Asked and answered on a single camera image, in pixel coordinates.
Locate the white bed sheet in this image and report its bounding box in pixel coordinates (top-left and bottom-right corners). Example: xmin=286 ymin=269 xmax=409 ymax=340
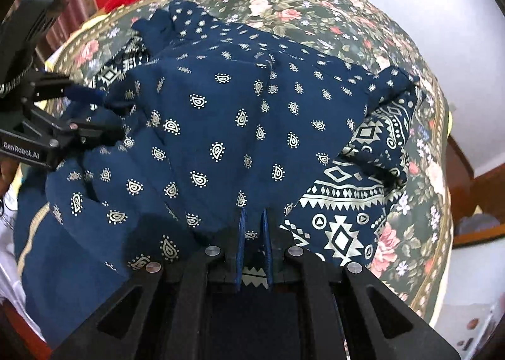
xmin=0 ymin=186 xmax=46 ymax=345

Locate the navy patterned garment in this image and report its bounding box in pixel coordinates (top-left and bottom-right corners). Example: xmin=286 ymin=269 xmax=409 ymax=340
xmin=14 ymin=0 xmax=421 ymax=290

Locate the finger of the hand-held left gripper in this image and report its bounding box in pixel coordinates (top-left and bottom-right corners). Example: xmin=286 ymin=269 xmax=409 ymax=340
xmin=23 ymin=69 xmax=106 ymax=109
xmin=21 ymin=107 xmax=128 ymax=156

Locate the floral bedspread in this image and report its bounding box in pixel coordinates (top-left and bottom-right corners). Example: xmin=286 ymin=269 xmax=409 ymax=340
xmin=45 ymin=0 xmax=455 ymax=330

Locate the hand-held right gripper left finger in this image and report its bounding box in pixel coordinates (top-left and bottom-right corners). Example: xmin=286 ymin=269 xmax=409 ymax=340
xmin=51 ymin=208 xmax=248 ymax=360

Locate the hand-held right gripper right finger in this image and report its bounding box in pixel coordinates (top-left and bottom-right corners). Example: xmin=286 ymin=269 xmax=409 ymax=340
xmin=262 ymin=208 xmax=463 ymax=360

